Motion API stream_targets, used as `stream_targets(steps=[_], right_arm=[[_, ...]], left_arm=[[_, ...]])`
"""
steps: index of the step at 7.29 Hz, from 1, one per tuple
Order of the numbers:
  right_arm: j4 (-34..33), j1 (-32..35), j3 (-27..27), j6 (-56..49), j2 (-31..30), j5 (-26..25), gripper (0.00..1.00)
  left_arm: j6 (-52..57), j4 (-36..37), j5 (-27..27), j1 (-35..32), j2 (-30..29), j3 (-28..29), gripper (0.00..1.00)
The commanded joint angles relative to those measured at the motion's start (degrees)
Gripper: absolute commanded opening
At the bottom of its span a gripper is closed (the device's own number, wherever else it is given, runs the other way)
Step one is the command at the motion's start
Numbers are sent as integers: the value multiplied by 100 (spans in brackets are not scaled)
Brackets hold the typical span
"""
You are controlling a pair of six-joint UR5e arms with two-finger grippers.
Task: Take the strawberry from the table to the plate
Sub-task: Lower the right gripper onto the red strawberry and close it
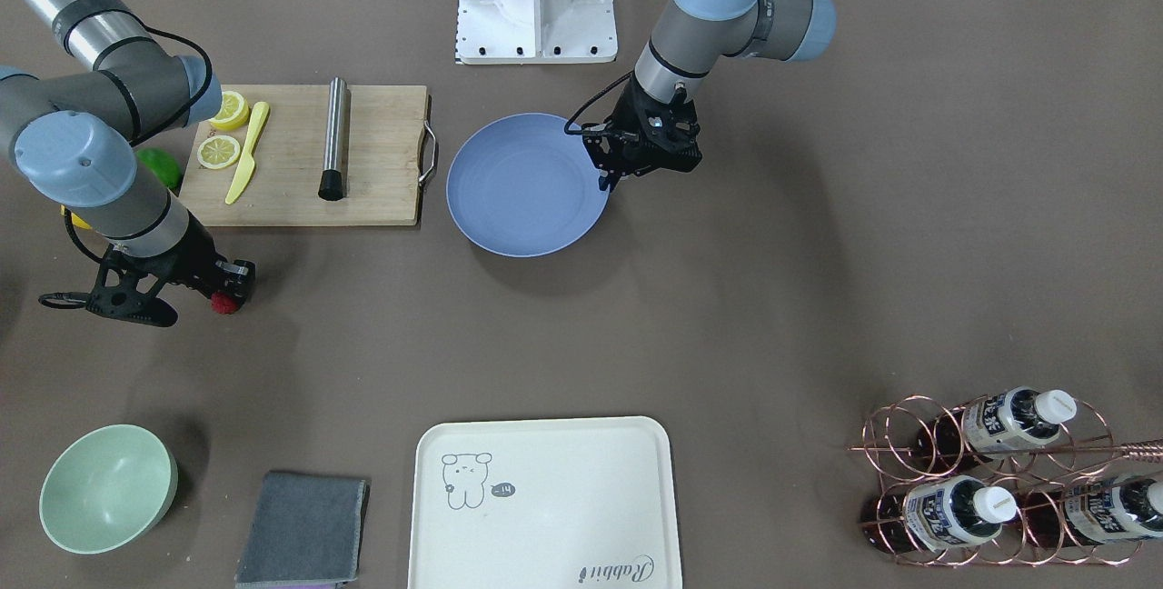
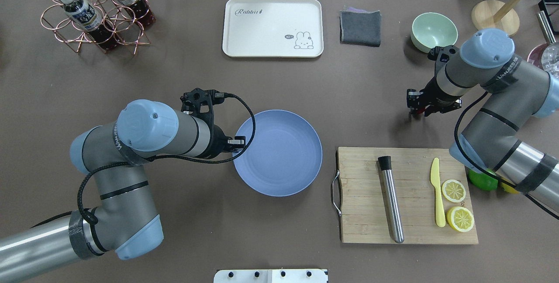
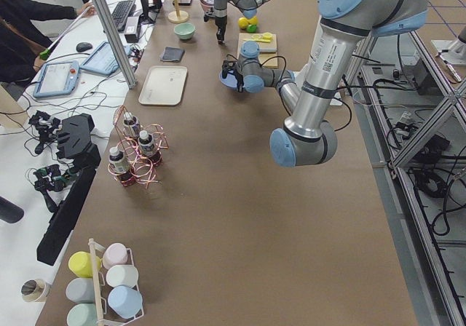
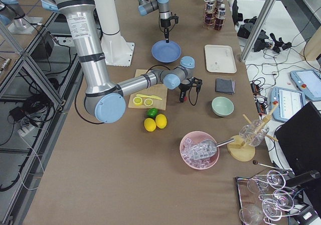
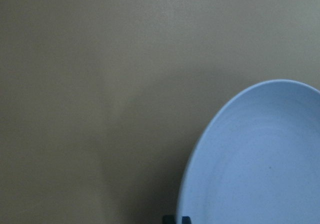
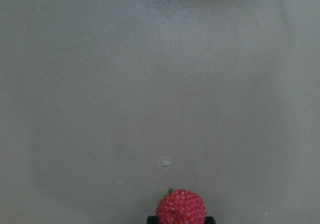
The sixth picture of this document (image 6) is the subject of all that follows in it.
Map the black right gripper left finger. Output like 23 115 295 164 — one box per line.
146 216 158 224

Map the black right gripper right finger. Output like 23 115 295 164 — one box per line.
205 216 216 224

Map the red strawberry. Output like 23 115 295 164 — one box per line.
155 189 207 224

